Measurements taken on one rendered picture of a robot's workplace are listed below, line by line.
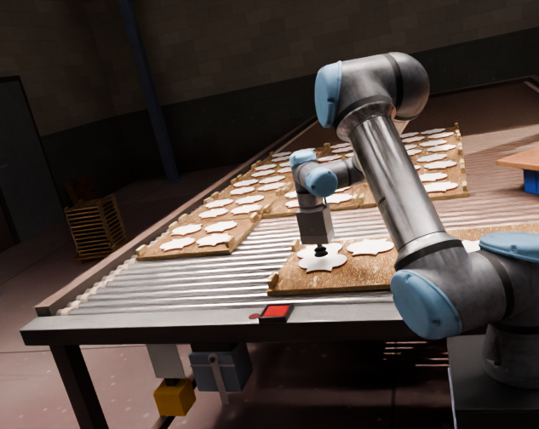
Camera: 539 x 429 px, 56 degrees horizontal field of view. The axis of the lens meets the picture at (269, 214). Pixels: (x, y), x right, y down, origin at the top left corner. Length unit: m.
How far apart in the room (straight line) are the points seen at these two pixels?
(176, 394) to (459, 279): 0.99
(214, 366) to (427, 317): 0.78
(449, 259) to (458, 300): 0.06
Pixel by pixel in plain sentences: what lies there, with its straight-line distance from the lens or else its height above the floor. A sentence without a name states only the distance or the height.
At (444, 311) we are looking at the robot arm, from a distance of 0.80.
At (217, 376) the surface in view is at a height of 0.77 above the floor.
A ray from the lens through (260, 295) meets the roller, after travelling 1.49.
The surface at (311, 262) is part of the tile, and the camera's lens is 1.55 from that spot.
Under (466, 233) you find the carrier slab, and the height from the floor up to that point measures 0.94.
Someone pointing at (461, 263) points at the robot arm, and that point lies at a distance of 0.84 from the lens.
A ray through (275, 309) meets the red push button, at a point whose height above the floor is 0.93.
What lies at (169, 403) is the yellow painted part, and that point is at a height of 0.67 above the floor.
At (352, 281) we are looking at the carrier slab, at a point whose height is 0.94.
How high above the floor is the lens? 1.54
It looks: 16 degrees down
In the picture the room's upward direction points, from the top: 13 degrees counter-clockwise
